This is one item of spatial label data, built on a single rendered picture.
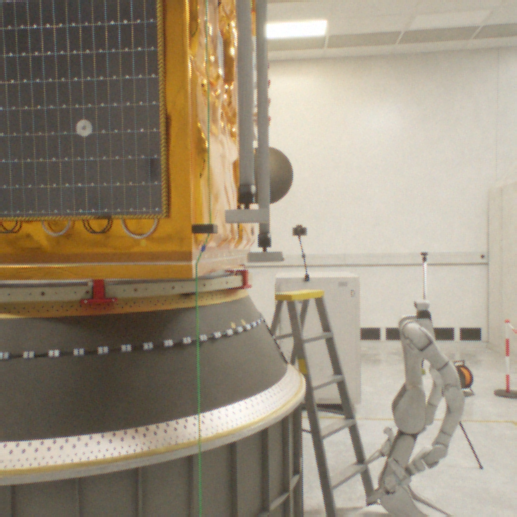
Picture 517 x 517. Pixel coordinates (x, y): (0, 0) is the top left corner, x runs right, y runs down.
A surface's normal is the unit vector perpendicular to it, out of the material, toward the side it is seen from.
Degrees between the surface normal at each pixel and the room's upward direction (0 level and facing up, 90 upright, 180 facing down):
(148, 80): 90
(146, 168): 90
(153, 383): 62
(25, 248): 99
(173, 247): 94
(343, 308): 90
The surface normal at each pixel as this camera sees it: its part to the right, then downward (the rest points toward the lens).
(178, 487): 0.56, 0.02
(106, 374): 0.32, -0.44
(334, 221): -0.08, 0.04
